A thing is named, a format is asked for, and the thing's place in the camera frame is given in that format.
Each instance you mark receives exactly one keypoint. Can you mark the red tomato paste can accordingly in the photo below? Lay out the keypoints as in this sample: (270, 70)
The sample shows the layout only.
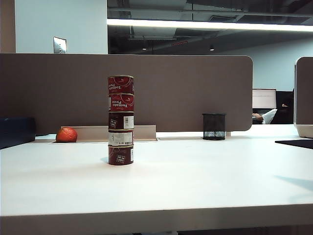
(121, 84)
(122, 102)

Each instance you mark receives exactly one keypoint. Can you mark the dark red barcode label can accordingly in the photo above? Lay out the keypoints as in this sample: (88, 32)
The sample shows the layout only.
(117, 121)

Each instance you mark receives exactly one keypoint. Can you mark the white label tomato can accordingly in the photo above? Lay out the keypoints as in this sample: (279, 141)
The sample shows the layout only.
(119, 138)

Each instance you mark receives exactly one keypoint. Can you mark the dark red tomato can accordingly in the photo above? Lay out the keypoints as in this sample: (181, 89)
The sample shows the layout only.
(119, 155)

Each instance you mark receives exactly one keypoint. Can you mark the brown desk divider panel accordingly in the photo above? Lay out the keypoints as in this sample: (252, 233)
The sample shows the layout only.
(171, 93)

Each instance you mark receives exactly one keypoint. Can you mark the black mesh pen holder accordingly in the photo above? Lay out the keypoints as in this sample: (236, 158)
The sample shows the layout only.
(214, 126)

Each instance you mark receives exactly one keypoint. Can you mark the orange fruit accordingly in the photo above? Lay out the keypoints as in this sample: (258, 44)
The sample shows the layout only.
(66, 135)

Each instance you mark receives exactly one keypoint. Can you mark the long ceiling light strip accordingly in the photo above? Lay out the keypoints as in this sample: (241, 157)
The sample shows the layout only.
(207, 25)

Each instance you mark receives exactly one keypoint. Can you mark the white computer monitor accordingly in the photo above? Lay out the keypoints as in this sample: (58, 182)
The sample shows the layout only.
(264, 98)

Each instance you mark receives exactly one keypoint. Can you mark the person in white shirt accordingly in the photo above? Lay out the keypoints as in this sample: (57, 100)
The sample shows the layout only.
(269, 116)

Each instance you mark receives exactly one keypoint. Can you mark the dark blue box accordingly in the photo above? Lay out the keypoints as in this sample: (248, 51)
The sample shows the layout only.
(14, 131)

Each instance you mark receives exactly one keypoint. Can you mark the black mouse pad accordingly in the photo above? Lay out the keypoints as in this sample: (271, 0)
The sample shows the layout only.
(297, 143)

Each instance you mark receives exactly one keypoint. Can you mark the brown white-rimmed divider panel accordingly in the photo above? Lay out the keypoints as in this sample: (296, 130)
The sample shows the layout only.
(304, 93)

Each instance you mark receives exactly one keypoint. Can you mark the metal wall switch plate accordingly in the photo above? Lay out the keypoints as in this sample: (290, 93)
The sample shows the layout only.
(60, 44)

